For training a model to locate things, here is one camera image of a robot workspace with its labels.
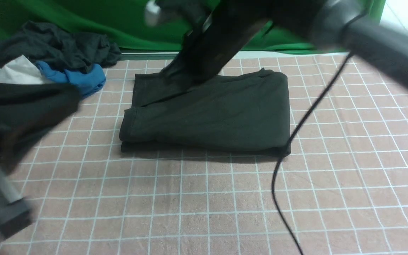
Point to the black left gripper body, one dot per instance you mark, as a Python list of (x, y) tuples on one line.
[(28, 113)]

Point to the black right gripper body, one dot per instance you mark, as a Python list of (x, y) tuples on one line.
[(230, 26)]

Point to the dark gray long-sleeve shirt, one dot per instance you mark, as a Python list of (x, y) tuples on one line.
[(246, 114)]

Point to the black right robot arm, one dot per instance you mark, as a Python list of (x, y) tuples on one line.
[(344, 24)]

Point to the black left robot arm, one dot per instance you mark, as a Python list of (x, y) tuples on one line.
[(15, 211)]

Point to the crumpled white garment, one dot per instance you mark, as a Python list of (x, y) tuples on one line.
[(22, 71)]

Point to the crumpled black garment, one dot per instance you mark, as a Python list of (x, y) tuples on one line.
[(40, 41)]

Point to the crumpled blue garment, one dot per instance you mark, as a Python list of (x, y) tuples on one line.
[(87, 84)]

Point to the green backdrop cloth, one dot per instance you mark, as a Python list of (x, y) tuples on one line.
[(123, 22)]

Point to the dark metal rail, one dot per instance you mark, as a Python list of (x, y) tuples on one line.
[(132, 55)]

